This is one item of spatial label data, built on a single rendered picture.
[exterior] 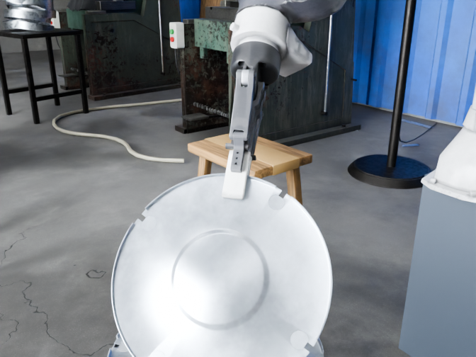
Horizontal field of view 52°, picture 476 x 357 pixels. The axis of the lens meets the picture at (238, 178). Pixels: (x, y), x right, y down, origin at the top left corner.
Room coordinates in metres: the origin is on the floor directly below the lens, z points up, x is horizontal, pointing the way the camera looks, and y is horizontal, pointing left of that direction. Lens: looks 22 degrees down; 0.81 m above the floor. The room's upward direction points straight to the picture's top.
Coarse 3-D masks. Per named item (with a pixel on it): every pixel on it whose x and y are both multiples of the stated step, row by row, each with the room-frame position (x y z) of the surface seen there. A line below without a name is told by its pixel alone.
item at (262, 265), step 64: (192, 192) 0.63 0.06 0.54; (256, 192) 0.62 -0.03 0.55; (128, 256) 0.58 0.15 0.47; (192, 256) 0.56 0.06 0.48; (256, 256) 0.55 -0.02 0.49; (320, 256) 0.55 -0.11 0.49; (128, 320) 0.52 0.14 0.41; (192, 320) 0.51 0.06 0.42; (256, 320) 0.50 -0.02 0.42; (320, 320) 0.50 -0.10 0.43
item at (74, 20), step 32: (128, 0) 4.36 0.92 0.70; (160, 0) 4.14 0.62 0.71; (96, 32) 3.78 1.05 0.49; (128, 32) 3.95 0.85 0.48; (160, 32) 4.11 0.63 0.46; (64, 64) 4.08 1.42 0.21; (96, 64) 3.76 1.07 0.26; (128, 64) 3.93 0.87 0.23; (160, 64) 4.13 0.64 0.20; (96, 96) 3.68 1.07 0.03
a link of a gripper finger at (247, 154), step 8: (232, 152) 0.65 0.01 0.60; (248, 152) 0.65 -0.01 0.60; (248, 160) 0.64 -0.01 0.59; (248, 168) 0.63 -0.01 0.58; (232, 176) 0.63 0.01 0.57; (240, 176) 0.62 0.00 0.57; (224, 184) 0.62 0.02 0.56; (232, 184) 0.62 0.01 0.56; (240, 184) 0.62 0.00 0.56; (224, 192) 0.61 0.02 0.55; (232, 192) 0.61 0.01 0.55; (240, 192) 0.61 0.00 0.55
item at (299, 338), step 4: (296, 332) 0.49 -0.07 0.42; (300, 332) 0.49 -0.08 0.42; (304, 332) 0.49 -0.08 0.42; (292, 336) 0.49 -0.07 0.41; (296, 336) 0.49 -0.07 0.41; (300, 336) 0.49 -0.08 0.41; (304, 336) 0.48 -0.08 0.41; (292, 340) 0.48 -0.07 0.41; (296, 340) 0.48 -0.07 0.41; (300, 340) 0.48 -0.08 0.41; (304, 340) 0.48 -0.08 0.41; (308, 340) 0.48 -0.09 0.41; (292, 344) 0.48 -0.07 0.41; (296, 344) 0.48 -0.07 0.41; (300, 344) 0.48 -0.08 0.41; (304, 344) 0.48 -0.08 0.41; (296, 348) 0.48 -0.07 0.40; (300, 348) 0.48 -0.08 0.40
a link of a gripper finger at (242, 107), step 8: (240, 72) 0.67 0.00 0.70; (240, 80) 0.67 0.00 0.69; (240, 88) 0.67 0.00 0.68; (248, 88) 0.67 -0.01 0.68; (240, 96) 0.66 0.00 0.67; (248, 96) 0.66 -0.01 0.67; (240, 104) 0.66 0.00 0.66; (248, 104) 0.66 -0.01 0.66; (232, 112) 0.65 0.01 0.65; (240, 112) 0.65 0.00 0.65; (248, 112) 0.65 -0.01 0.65; (232, 120) 0.65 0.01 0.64; (240, 120) 0.65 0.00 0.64; (248, 120) 0.64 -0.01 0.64; (232, 128) 0.64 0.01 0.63; (240, 128) 0.64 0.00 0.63; (248, 128) 0.64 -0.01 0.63; (232, 136) 0.64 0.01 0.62; (248, 136) 0.64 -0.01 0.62
